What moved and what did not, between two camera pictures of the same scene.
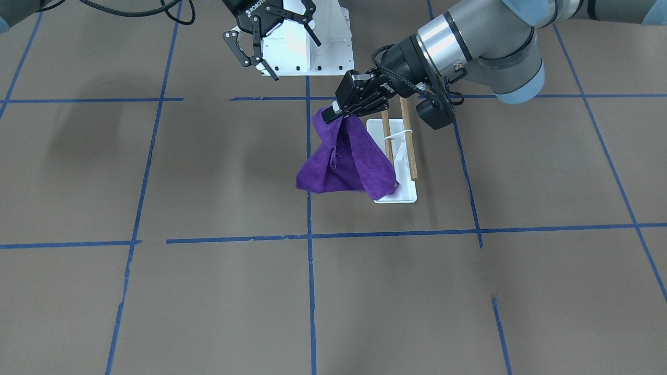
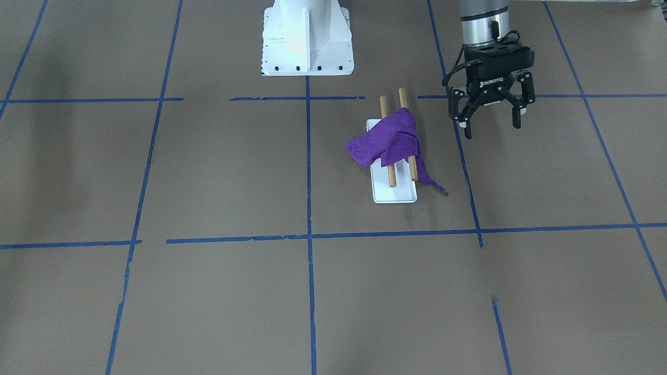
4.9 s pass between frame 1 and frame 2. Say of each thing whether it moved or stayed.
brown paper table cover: stayed
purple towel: moved
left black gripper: moved
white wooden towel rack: stayed
